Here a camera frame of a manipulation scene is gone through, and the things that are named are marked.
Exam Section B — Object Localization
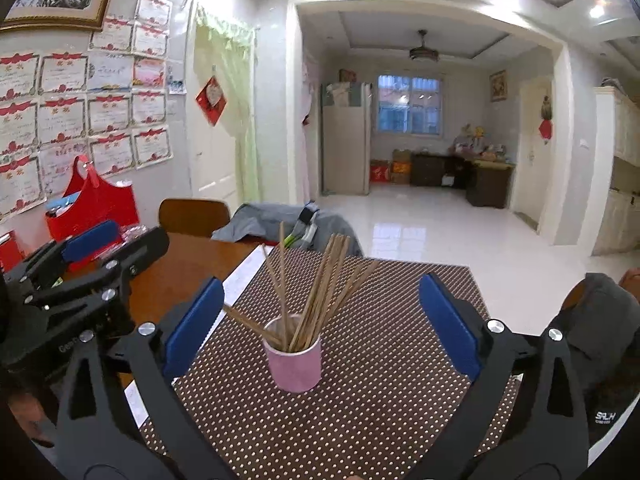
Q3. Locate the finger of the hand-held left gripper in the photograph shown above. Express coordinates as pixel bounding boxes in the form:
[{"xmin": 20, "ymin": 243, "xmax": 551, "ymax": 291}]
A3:
[
  {"xmin": 5, "ymin": 219, "xmax": 122, "ymax": 302},
  {"xmin": 25, "ymin": 226, "xmax": 171, "ymax": 342}
]

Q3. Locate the white door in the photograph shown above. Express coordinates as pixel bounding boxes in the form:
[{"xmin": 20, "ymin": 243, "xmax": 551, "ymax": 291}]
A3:
[{"xmin": 517, "ymin": 77, "xmax": 553, "ymax": 231}]

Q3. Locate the pink cup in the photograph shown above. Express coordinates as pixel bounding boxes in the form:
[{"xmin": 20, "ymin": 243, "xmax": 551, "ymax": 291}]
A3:
[{"xmin": 262, "ymin": 314, "xmax": 322, "ymax": 393}]

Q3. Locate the red diamond wall decoration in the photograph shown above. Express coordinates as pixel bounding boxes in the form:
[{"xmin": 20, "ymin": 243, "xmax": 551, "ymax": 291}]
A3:
[{"xmin": 195, "ymin": 76, "xmax": 228, "ymax": 126}]

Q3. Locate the brown polka dot tablecloth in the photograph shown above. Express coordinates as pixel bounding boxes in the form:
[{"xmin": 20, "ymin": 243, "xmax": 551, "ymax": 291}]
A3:
[{"xmin": 140, "ymin": 247, "xmax": 526, "ymax": 480}]

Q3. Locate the white refrigerator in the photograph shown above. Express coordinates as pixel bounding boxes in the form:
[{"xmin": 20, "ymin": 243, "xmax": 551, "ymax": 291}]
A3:
[{"xmin": 320, "ymin": 80, "xmax": 373, "ymax": 196}]

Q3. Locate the group of wooden chopsticks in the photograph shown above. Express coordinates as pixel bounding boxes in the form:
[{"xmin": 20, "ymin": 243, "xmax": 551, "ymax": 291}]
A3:
[{"xmin": 222, "ymin": 221, "xmax": 381, "ymax": 353}]

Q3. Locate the dark grey sweater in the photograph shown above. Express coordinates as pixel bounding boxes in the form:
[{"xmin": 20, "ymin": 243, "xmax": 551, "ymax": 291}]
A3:
[{"xmin": 550, "ymin": 272, "xmax": 633, "ymax": 381}]

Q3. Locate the wooden chair back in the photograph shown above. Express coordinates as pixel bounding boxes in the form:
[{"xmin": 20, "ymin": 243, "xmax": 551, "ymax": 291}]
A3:
[{"xmin": 159, "ymin": 198, "xmax": 231, "ymax": 238}]

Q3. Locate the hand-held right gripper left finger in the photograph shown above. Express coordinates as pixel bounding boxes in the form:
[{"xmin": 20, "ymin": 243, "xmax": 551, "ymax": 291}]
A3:
[{"xmin": 52, "ymin": 276, "xmax": 236, "ymax": 480}]

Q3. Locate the light green curtain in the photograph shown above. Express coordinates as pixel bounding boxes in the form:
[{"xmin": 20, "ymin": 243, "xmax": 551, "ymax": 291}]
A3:
[{"xmin": 194, "ymin": 2, "xmax": 261, "ymax": 201}]

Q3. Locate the red hanging ornament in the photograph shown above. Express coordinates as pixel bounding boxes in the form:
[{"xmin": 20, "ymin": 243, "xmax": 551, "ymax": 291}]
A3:
[{"xmin": 539, "ymin": 95, "xmax": 553, "ymax": 143}]

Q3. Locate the grey jacket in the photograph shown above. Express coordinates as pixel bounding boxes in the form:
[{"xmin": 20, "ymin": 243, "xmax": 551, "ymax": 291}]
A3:
[{"xmin": 212, "ymin": 202, "xmax": 363, "ymax": 256}]

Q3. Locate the white cabinet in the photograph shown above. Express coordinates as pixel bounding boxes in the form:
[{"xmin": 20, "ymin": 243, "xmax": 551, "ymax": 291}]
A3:
[{"xmin": 592, "ymin": 80, "xmax": 640, "ymax": 256}]

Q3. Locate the person's left hand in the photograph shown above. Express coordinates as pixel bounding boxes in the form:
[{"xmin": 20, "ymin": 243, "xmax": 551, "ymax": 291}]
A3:
[{"xmin": 7, "ymin": 392, "xmax": 56, "ymax": 446}]

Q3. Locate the assorted desk clutter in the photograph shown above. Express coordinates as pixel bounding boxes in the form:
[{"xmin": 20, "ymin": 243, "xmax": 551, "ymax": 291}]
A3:
[{"xmin": 450, "ymin": 124, "xmax": 516, "ymax": 163}]

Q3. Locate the dark wooden desk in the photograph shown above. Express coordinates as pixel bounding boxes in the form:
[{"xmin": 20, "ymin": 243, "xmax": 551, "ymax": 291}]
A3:
[{"xmin": 411, "ymin": 152, "xmax": 516, "ymax": 209}]

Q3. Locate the brown cardboard box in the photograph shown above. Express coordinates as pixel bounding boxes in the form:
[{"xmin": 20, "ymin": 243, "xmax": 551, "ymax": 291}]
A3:
[{"xmin": 391, "ymin": 149, "xmax": 413, "ymax": 184}]

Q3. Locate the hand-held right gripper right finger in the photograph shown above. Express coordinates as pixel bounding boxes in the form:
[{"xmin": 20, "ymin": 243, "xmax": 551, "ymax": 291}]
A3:
[{"xmin": 417, "ymin": 274, "xmax": 591, "ymax": 480}]

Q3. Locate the red gift bag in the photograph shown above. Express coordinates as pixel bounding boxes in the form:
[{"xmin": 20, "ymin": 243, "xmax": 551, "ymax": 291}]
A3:
[{"xmin": 46, "ymin": 155, "xmax": 140, "ymax": 243}]

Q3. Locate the ceiling fan lamp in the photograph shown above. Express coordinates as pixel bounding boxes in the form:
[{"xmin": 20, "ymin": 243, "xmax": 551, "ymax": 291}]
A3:
[{"xmin": 408, "ymin": 30, "xmax": 441, "ymax": 62}]

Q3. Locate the barred window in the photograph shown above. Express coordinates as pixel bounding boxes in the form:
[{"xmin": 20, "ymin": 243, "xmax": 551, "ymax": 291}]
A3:
[{"xmin": 376, "ymin": 74, "xmax": 443, "ymax": 136}]

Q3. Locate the group of wall certificates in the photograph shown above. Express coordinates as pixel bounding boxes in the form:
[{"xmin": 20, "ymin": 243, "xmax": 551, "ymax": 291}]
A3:
[{"xmin": 0, "ymin": 0, "xmax": 173, "ymax": 221}]

